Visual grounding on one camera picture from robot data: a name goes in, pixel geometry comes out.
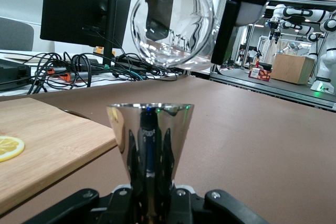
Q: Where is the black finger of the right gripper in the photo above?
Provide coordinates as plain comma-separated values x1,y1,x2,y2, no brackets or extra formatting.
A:
211,0,318,65
138,0,179,40

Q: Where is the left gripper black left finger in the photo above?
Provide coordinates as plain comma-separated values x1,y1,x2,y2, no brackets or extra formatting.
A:
22,184,135,224

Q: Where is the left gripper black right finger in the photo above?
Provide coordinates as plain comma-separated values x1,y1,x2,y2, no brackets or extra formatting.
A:
170,184,271,224

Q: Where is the clear glass measuring beaker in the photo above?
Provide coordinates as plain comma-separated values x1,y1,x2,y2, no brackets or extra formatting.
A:
130,0,224,71

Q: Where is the steel cone jigger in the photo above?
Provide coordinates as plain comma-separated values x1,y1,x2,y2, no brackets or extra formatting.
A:
106,103,195,224

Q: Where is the red snack box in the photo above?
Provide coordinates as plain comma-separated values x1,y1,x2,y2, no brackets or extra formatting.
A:
248,67,272,82

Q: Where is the wooden cutting board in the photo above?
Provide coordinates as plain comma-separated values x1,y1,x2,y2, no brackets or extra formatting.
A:
0,97,118,216

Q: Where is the small yellow box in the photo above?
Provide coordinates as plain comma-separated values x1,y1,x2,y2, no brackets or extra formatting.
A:
91,46,116,57

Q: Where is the wooden crate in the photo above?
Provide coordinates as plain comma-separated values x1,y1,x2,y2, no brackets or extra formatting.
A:
270,52,316,85

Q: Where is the brown table cover sheet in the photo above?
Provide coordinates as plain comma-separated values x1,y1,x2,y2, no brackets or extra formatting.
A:
0,73,336,224

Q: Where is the black computer monitor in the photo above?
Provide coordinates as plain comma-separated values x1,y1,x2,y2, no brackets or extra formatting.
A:
39,0,133,69

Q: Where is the yellow lemon slice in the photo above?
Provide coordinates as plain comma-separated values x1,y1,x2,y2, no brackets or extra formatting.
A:
0,136,26,163

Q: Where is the orange black connector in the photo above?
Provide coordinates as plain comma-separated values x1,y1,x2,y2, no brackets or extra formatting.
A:
47,67,68,76
59,71,90,82

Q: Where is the grey chair back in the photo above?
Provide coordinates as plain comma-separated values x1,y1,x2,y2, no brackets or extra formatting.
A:
0,16,35,51

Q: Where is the black electronics box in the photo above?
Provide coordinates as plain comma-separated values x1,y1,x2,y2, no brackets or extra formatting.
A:
0,58,32,91

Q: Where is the aluminium frame rack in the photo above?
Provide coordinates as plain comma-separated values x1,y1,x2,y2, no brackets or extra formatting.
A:
204,0,336,110

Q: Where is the teal cable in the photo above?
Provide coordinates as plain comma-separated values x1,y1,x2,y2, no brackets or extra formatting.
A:
103,63,145,81

